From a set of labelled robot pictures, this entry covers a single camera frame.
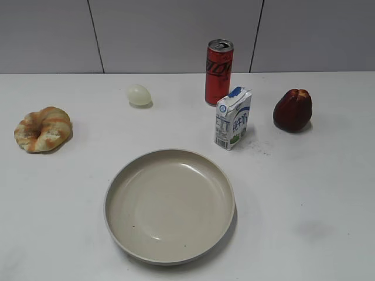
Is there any white blue milk carton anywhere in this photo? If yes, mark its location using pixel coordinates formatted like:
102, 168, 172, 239
214, 87, 252, 150

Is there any beige round plate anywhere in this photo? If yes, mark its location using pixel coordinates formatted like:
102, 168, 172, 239
104, 149, 236, 266

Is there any pale white egg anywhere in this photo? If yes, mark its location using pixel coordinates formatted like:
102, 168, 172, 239
127, 84, 152, 106

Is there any red soda can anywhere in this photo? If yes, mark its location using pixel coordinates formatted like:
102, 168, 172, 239
205, 39, 234, 106

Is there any dark red wax apple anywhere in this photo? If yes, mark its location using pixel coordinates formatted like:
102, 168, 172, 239
273, 89, 312, 132

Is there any orange striped bagel bread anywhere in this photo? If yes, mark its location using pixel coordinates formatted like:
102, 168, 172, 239
14, 107, 72, 153

